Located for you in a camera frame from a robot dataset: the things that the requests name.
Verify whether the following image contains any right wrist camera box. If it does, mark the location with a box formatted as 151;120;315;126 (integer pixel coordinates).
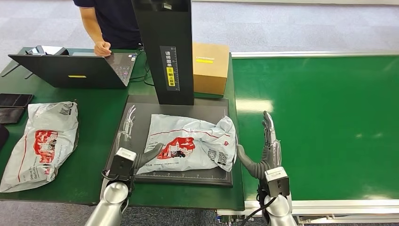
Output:
264;166;290;198

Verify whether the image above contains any silver conveyor frame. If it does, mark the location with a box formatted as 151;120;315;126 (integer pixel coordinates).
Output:
216;49;399;225

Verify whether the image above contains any person's right hand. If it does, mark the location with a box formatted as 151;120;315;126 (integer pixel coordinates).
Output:
94;40;112;58

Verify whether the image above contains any white courier bag red print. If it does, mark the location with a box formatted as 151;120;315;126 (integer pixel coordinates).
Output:
136;113;238;175
0;101;80;194

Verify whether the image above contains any black laptop cable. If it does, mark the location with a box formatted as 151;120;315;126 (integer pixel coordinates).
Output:
129;47;156;87

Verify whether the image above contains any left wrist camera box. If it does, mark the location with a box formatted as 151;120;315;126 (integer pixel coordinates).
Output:
109;147;137;182

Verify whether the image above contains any dark rounded object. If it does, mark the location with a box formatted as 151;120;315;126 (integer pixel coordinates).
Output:
0;124;9;150

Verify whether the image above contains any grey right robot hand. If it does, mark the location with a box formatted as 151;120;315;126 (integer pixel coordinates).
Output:
236;111;283;171

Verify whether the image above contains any brown cardboard box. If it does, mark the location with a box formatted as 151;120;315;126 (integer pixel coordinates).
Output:
192;42;231;96

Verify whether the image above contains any black scanning machine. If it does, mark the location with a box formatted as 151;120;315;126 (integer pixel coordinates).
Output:
104;0;233;188

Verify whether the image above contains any green table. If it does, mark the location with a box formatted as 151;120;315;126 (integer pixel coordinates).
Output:
0;47;245;211

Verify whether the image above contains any black laptop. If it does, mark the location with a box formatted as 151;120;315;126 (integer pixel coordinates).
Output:
8;52;138;89

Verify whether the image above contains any green conveyor belt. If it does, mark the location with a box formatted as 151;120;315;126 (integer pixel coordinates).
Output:
232;56;399;202

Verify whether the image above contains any black yellow ruler label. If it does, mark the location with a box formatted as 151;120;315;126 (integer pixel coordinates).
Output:
160;46;181;92

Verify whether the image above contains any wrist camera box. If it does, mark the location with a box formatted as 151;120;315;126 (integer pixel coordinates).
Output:
109;147;137;182
264;166;290;198

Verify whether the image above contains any person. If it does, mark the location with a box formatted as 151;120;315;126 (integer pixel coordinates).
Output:
73;0;143;58

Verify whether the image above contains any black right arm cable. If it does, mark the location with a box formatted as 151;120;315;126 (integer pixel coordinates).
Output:
240;196;278;226

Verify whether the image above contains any silver black device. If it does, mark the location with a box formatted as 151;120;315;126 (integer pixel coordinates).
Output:
24;45;70;57

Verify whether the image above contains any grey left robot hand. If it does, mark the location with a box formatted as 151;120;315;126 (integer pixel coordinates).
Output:
116;105;165;169

